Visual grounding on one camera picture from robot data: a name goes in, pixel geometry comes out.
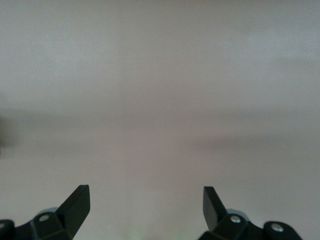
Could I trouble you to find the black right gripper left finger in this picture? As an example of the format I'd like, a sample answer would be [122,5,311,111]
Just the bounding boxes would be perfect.
[0,184,90,240]

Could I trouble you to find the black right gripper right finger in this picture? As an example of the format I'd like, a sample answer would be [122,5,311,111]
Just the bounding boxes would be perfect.
[198,186,303,240]

